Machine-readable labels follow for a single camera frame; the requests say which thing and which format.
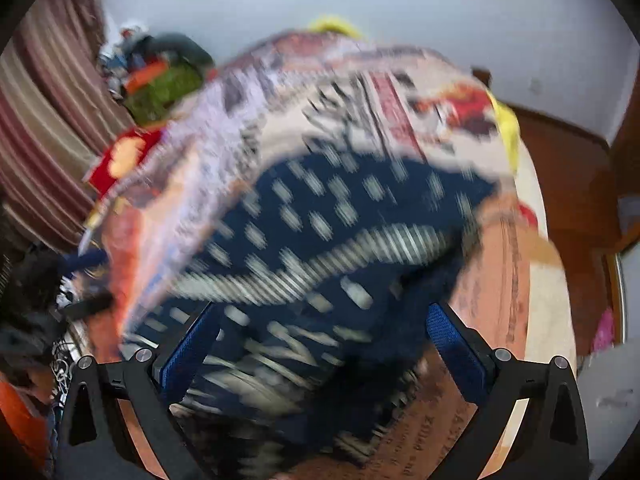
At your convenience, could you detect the dark grey bag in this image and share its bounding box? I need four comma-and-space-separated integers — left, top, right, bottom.
150, 32, 216, 73

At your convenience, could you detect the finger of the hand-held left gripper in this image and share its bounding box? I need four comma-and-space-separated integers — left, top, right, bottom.
57, 292, 115, 320

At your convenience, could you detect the red plush toy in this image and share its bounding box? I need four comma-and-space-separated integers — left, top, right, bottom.
82, 127, 166, 201

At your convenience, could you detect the printed blanket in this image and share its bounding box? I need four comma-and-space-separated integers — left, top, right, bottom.
77, 30, 566, 480

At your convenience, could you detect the navy patterned garment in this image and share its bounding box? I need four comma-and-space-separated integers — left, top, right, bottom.
122, 152, 501, 463

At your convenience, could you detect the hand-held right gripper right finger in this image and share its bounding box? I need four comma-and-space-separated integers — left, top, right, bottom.
425, 302, 592, 480

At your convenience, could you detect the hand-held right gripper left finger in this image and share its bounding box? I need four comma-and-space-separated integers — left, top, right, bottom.
55, 305, 221, 480

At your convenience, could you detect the cream bed sheet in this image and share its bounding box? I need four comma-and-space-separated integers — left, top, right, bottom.
515, 140, 581, 361

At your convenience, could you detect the pink bag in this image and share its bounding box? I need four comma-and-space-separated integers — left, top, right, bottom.
591, 307, 616, 353

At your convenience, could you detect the orange cloth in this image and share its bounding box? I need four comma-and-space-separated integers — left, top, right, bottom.
0, 382, 51, 471

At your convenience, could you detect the striped curtain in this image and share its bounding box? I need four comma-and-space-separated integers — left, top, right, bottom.
0, 0, 136, 253

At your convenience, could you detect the pile of toys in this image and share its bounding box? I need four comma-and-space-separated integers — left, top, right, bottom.
97, 22, 156, 103

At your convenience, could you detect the yellow pillow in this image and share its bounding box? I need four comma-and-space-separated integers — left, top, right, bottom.
306, 14, 365, 40

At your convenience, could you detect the yellow cloth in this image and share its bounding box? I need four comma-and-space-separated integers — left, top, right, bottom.
487, 89, 521, 176

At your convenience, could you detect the wooden door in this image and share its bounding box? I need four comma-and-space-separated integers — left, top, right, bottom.
607, 60, 640, 196

